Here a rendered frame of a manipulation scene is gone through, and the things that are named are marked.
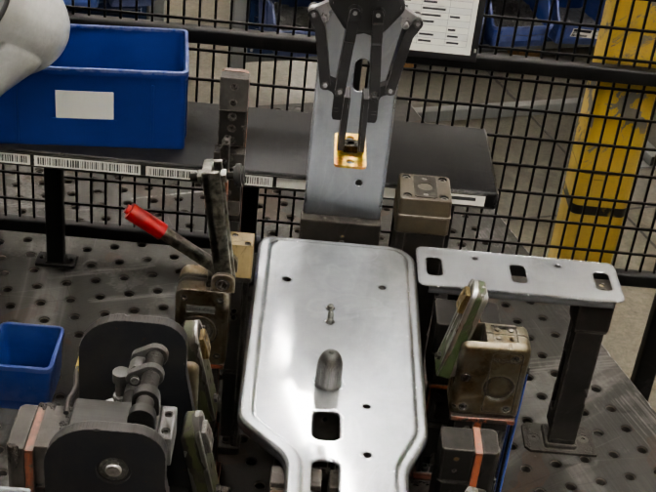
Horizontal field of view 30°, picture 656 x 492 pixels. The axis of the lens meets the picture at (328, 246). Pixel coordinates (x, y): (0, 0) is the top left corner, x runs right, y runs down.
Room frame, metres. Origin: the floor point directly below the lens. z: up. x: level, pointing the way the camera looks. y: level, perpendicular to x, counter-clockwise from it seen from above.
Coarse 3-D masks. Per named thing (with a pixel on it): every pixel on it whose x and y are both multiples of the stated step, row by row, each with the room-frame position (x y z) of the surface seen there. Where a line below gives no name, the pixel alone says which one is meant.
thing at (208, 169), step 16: (208, 160) 1.30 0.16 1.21; (192, 176) 1.28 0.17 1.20; (208, 176) 1.27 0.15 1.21; (224, 176) 1.28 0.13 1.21; (240, 176) 1.28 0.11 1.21; (208, 192) 1.27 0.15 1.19; (224, 192) 1.30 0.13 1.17; (208, 208) 1.27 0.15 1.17; (224, 208) 1.27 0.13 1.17; (208, 224) 1.27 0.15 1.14; (224, 224) 1.27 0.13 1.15; (224, 240) 1.27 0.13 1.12; (224, 256) 1.27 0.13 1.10
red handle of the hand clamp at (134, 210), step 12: (132, 204) 1.29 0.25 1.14; (132, 216) 1.27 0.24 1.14; (144, 216) 1.28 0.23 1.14; (144, 228) 1.27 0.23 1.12; (156, 228) 1.27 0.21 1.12; (168, 228) 1.29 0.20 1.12; (168, 240) 1.27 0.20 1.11; (180, 240) 1.28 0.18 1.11; (192, 252) 1.28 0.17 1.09; (204, 252) 1.29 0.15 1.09; (204, 264) 1.28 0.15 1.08
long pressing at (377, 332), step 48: (288, 240) 1.48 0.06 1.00; (288, 288) 1.36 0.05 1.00; (336, 288) 1.37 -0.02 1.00; (288, 336) 1.25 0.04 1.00; (336, 336) 1.26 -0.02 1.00; (384, 336) 1.27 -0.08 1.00; (240, 384) 1.15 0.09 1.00; (288, 384) 1.15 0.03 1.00; (384, 384) 1.17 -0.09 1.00; (288, 432) 1.07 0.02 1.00; (384, 432) 1.08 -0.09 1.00; (288, 480) 0.99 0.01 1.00; (384, 480) 1.01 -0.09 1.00
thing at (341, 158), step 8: (336, 136) 1.33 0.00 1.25; (352, 136) 1.33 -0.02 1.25; (336, 144) 1.30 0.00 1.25; (352, 144) 1.29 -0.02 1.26; (336, 152) 1.28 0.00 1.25; (344, 152) 1.28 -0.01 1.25; (352, 152) 1.29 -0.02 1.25; (360, 152) 1.29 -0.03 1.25; (336, 160) 1.26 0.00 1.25; (344, 160) 1.27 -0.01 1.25; (352, 160) 1.27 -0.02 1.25; (360, 160) 1.27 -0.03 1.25; (352, 168) 1.25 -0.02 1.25; (360, 168) 1.25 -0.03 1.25
